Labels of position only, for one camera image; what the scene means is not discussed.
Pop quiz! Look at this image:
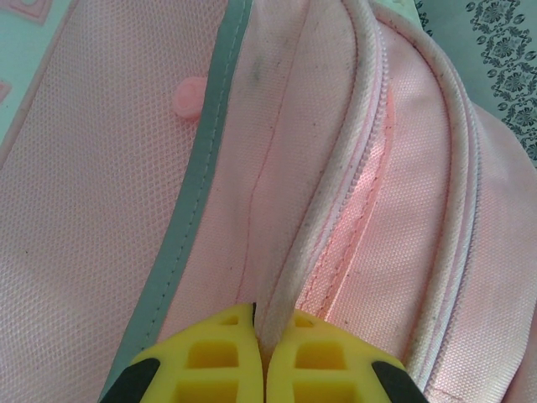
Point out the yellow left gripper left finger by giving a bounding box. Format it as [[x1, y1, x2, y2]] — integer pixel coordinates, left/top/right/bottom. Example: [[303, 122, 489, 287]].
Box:
[[98, 302, 264, 403]]

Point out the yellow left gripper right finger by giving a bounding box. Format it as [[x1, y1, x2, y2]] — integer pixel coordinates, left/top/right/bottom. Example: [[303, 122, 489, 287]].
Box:
[[266, 308, 427, 403]]

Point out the pink backpack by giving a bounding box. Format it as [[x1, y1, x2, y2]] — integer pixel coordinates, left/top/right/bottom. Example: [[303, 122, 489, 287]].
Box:
[[0, 0, 537, 403]]

